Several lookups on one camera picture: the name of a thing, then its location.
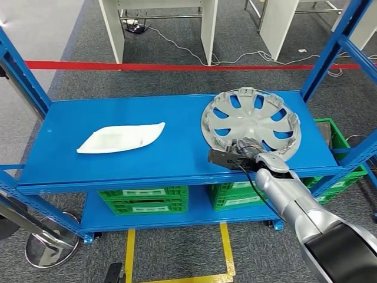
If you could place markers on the white panel desk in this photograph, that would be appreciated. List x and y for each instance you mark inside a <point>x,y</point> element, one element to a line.
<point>114,31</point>
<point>277,27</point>

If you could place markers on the black router device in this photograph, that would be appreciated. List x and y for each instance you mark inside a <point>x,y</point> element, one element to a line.
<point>136,27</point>

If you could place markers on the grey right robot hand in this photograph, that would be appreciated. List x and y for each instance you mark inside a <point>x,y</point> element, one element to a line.
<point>246,147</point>

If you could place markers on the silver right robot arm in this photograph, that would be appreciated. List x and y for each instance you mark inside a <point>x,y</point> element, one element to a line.
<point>294,199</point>

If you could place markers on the small white floor scrap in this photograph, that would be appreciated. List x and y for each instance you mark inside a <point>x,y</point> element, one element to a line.
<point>302,50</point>

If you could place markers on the red barrier belt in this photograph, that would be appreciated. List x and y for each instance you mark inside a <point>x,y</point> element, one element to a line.
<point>176,66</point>

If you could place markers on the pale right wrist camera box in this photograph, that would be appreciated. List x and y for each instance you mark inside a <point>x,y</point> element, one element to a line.
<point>224,158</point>

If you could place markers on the blue metal shelf rack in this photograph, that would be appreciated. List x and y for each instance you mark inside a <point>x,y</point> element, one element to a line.
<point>176,156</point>
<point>372,175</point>

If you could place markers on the white plastic lamp cover part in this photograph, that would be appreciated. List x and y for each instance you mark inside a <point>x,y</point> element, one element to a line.
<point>121,137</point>

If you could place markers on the green open plastic crate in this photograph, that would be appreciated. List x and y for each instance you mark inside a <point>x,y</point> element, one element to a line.
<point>341,183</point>

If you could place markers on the chrome barrier stanchion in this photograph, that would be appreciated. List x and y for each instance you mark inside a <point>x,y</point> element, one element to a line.
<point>20,95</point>
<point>53,246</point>

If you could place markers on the grey plastic wheel hubcap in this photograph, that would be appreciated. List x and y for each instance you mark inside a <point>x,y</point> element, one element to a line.
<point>253,121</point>

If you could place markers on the dull grey flat part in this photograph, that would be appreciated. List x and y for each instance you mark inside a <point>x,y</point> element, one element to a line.
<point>323,134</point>

